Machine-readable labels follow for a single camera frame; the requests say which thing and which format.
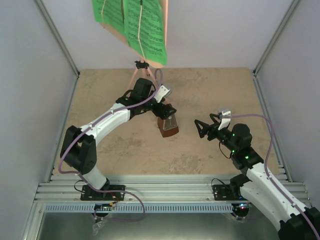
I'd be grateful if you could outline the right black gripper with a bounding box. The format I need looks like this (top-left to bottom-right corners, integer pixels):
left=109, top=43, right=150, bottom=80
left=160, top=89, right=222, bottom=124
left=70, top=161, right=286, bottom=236
left=195, top=113, right=239, bottom=153

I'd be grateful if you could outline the clear plastic metronome cover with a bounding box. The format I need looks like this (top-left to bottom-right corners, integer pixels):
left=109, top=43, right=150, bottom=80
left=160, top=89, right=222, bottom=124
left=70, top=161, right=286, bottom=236
left=162, top=115, right=178, bottom=131

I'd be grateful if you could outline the brown wooden metronome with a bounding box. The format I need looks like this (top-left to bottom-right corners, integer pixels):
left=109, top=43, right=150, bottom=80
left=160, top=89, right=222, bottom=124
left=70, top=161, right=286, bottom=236
left=157, top=103, right=179, bottom=138

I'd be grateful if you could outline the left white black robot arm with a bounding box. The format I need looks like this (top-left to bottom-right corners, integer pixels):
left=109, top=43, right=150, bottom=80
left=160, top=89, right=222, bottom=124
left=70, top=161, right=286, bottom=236
left=60, top=78, right=177, bottom=200

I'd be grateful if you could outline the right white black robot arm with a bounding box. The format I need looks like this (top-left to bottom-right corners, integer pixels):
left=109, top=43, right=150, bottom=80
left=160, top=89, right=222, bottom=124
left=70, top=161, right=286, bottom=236
left=194, top=111, right=320, bottom=240

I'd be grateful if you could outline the pink tripod music stand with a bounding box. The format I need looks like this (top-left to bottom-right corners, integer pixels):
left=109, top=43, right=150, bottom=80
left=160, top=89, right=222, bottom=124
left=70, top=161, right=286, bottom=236
left=98, top=0, right=169, bottom=79

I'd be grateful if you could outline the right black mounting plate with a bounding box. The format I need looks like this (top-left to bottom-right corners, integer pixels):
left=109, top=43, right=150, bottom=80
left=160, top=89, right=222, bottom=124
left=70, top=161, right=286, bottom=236
left=212, top=184, right=241, bottom=201

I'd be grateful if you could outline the black mounting plate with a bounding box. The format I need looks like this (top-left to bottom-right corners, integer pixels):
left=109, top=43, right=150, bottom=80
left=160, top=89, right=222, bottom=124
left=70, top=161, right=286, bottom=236
left=80, top=184, right=126, bottom=202
left=212, top=184, right=241, bottom=201

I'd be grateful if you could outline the green sheet music right page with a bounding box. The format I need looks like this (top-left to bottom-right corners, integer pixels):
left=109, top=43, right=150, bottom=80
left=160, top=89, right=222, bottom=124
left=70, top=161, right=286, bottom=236
left=123, top=0, right=168, bottom=66

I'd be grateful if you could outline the green sheet music page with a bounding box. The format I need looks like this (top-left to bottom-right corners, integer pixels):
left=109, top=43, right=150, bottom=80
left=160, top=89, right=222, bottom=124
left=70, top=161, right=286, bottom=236
left=123, top=0, right=168, bottom=66
left=91, top=0, right=125, bottom=35

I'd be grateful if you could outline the green sheet music left page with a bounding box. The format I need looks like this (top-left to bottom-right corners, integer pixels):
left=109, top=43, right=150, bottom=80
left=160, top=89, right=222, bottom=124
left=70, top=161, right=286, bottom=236
left=91, top=0, right=125, bottom=35

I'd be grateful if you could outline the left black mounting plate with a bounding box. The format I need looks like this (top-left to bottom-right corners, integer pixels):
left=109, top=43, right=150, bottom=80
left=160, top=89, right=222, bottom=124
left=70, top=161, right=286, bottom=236
left=80, top=184, right=126, bottom=202

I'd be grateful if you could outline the clear plastic bag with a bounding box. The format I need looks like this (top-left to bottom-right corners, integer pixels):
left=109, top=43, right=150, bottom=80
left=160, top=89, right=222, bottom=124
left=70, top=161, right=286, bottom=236
left=92, top=217, right=108, bottom=236

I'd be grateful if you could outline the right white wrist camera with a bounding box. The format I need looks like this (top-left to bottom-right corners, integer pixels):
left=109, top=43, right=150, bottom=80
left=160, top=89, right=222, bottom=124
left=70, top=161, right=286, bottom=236
left=218, top=109, right=231, bottom=131

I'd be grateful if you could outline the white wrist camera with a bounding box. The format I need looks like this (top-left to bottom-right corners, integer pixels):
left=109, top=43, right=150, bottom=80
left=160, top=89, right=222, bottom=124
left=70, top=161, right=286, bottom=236
left=218, top=109, right=231, bottom=131
left=154, top=84, right=172, bottom=103

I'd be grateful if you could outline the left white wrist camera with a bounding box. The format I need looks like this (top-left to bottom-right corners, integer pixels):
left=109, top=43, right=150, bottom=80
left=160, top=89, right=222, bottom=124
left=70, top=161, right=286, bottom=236
left=154, top=84, right=172, bottom=103

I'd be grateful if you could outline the grey slotted cable duct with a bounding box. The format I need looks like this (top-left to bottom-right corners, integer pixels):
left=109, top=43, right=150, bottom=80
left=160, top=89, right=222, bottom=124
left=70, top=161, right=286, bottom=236
left=44, top=203, right=233, bottom=214

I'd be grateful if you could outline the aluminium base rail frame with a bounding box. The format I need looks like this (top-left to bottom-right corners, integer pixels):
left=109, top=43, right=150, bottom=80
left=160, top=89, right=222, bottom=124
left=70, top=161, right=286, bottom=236
left=21, top=174, right=311, bottom=240

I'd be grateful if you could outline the right aluminium corner post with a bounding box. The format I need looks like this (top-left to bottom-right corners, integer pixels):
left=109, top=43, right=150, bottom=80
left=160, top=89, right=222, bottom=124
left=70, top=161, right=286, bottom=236
left=252, top=0, right=302, bottom=77

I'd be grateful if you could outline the aluminium corner post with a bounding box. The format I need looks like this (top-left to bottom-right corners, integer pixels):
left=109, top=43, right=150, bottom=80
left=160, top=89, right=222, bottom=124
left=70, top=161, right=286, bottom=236
left=252, top=0, right=302, bottom=77
left=33, top=0, right=80, bottom=78

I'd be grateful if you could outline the left aluminium corner post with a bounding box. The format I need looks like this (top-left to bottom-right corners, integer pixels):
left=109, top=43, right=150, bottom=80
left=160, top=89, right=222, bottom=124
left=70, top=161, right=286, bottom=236
left=33, top=0, right=80, bottom=78

